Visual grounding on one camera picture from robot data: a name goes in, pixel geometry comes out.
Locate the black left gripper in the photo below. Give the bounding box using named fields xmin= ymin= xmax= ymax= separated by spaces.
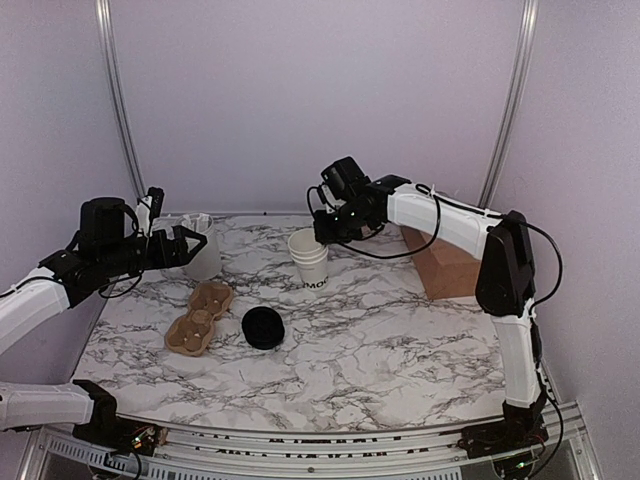
xmin=99 ymin=224 xmax=207 ymax=278

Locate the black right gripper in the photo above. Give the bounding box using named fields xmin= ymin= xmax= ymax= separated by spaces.
xmin=312 ymin=202 xmax=371 ymax=245

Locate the stack of white paper cups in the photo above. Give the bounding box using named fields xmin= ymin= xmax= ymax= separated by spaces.
xmin=287 ymin=228 xmax=329 ymax=292

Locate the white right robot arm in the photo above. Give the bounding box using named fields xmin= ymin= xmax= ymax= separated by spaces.
xmin=313 ymin=170 xmax=546 ymax=448

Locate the brown paper takeout bag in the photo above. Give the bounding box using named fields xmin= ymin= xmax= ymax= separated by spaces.
xmin=412 ymin=239 xmax=481 ymax=300

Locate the white container with sachets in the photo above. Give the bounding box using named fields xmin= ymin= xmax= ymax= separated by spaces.
xmin=172 ymin=212 xmax=222 ymax=280

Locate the brown cardboard cup carrier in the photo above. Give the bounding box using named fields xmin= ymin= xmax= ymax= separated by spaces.
xmin=164 ymin=282 xmax=234 ymax=357

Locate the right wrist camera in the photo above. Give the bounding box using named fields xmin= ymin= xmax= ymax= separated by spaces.
xmin=321 ymin=156 xmax=371 ymax=202

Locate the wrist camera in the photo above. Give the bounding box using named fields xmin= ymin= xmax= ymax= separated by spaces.
xmin=135 ymin=187 xmax=164 ymax=237
xmin=321 ymin=156 xmax=371 ymax=202

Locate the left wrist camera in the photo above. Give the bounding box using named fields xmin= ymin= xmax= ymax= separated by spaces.
xmin=135 ymin=187 xmax=164 ymax=237

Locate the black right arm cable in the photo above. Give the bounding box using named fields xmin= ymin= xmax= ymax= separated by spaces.
xmin=307 ymin=184 xmax=564 ymax=321

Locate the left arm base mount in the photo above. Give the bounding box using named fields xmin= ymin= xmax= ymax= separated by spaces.
xmin=72 ymin=396 xmax=162 ymax=456

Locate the right aluminium frame post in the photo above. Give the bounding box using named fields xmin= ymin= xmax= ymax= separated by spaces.
xmin=478 ymin=0 xmax=539 ymax=208

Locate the aluminium frame post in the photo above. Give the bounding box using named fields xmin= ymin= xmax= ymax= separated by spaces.
xmin=95 ymin=0 xmax=146 ymax=198
xmin=478 ymin=0 xmax=539 ymax=208

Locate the left aluminium frame post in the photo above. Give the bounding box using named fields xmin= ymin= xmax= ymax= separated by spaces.
xmin=95 ymin=0 xmax=146 ymax=198

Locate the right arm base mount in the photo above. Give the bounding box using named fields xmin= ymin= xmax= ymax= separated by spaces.
xmin=456 ymin=419 xmax=549 ymax=459

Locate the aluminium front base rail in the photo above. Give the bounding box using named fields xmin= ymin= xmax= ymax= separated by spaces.
xmin=17 ymin=403 xmax=602 ymax=479

